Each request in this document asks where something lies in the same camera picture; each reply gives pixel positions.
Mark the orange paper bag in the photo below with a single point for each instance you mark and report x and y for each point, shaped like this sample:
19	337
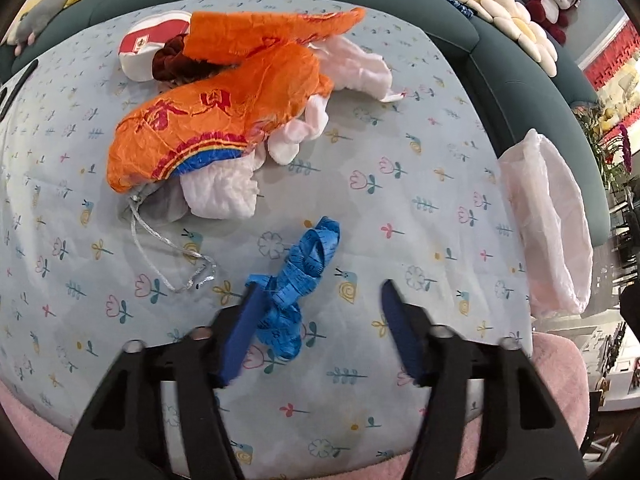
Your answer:
225	105

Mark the red and white paper cup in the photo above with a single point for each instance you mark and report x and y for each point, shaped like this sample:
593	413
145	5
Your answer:
145	42

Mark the pink fluffy mat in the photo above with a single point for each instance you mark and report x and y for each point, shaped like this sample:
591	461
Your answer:
555	370

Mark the black stick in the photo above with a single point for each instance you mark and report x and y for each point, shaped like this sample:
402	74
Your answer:
4	102
27	72

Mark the green potted plant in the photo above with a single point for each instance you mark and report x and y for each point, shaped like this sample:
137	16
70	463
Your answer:
597	135

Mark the floral light blue tablecloth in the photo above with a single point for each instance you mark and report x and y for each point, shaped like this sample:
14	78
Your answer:
400	200

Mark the translucent plastic bag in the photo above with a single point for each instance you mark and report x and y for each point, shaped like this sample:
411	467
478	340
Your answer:
545	220

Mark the blue measuring tape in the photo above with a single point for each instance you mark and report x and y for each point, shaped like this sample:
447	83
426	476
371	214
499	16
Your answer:
310	255

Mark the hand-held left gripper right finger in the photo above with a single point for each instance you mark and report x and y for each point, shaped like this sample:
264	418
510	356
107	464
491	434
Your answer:
402	335

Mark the dark red scrunchie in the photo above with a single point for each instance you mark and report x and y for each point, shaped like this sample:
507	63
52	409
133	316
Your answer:
170	62

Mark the grey plush toy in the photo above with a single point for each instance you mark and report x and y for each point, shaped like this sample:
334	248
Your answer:
47	17

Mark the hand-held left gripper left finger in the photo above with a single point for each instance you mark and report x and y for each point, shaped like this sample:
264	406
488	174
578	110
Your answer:
240	340

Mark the red paper garland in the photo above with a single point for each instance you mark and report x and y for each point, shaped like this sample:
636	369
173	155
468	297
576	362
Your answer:
615	55

